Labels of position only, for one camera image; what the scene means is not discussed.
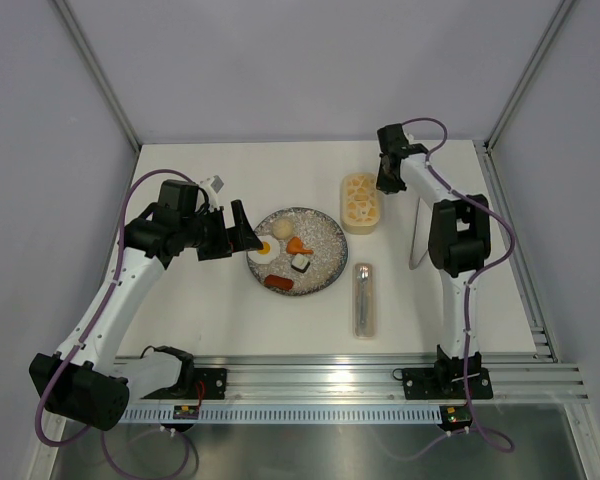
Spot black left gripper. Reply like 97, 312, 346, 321
180, 200, 262, 261

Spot beige patterned lunch box lid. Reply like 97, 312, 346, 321
340, 171, 384, 224

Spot beige lunch box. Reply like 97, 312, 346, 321
339, 171, 384, 236

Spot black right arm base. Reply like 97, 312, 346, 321
392, 346, 494, 400

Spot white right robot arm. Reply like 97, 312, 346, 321
376, 124, 492, 400

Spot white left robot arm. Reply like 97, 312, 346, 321
29, 178, 262, 431

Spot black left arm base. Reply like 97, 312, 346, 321
140, 346, 228, 400

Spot fried egg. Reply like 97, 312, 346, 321
247, 235, 281, 265

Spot white steamed bun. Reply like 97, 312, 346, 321
272, 218, 294, 240

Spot red bacon strip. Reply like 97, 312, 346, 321
264, 275, 294, 291

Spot orange chicken drumstick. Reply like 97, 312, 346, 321
286, 237, 314, 255

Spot sushi roll white centre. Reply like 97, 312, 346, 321
291, 254, 311, 273

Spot speckled ceramic plate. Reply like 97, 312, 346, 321
247, 207, 349, 296

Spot clear cutlery case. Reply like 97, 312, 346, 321
353, 263, 376, 339

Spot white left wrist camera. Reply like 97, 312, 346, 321
199, 175, 224, 210

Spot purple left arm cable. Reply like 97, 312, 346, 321
33, 168, 201, 477

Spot white slotted cable duct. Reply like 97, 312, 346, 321
120, 404, 442, 425

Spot aluminium rail frame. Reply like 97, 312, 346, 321
110, 139, 590, 406

